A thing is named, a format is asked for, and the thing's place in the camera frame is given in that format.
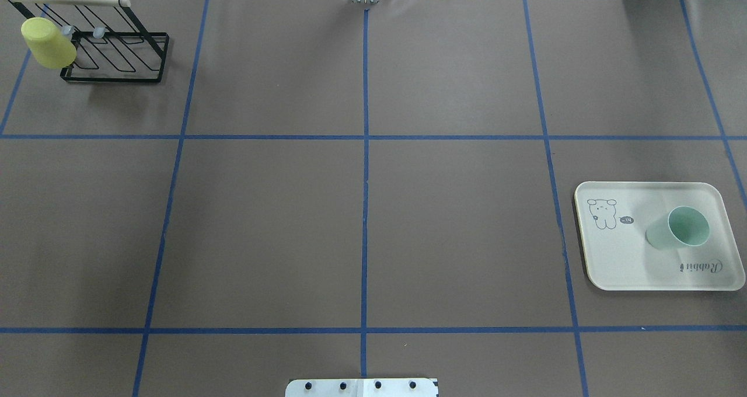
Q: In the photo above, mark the yellow plastic cup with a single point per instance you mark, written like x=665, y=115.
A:
x=47, y=44

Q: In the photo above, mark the wooden rack handle dowel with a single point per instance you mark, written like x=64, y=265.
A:
x=112, y=3

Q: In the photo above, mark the cream rabbit print tray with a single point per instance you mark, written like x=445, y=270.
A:
x=612, y=219

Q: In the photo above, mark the light green plastic cup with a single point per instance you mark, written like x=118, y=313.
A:
x=683, y=227

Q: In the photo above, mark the black wire cup rack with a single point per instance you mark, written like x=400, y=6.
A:
x=112, y=45

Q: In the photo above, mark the white metal base plate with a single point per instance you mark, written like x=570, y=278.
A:
x=363, y=387

